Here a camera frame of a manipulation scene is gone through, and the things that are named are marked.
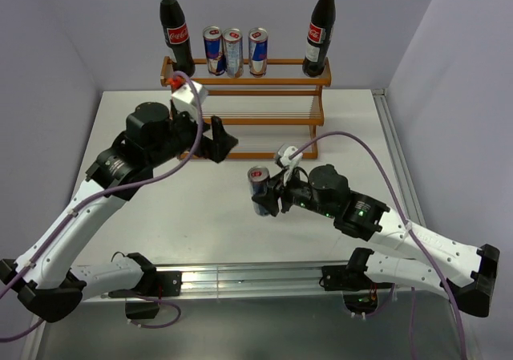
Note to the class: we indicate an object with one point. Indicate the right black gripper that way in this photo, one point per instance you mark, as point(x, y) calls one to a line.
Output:
point(270, 198)

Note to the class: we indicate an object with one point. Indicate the blue energy can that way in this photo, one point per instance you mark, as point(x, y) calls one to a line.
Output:
point(214, 51)

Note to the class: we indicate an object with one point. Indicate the aluminium front rail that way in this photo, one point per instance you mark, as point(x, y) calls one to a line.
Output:
point(218, 282)

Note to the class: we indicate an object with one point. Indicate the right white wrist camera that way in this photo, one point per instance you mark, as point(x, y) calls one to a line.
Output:
point(288, 158)

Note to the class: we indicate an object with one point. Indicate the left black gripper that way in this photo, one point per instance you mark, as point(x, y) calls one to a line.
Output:
point(217, 147)

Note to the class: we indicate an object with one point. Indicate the cola glass bottle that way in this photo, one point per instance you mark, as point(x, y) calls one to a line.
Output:
point(176, 36)
point(319, 37)

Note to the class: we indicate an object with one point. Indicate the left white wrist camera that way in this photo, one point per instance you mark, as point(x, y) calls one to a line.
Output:
point(183, 97)

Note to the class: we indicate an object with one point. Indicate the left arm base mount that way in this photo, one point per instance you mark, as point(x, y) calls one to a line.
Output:
point(151, 300)

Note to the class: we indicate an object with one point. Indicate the silver energy can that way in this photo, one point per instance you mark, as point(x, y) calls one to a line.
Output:
point(258, 176)
point(233, 51)

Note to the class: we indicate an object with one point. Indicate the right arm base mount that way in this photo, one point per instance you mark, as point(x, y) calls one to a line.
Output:
point(363, 293)

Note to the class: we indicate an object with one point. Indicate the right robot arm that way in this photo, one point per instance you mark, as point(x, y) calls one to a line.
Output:
point(397, 253)

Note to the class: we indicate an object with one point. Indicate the wooden three-tier shelf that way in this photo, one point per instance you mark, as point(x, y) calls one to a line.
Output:
point(282, 107)

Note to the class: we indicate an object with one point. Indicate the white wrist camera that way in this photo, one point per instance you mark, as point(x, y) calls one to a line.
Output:
point(288, 158)
point(183, 97)

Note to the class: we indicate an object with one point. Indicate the aluminium side rail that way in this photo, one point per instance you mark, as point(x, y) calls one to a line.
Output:
point(401, 171)

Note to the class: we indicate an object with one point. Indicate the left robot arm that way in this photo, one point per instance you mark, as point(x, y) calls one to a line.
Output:
point(44, 277)

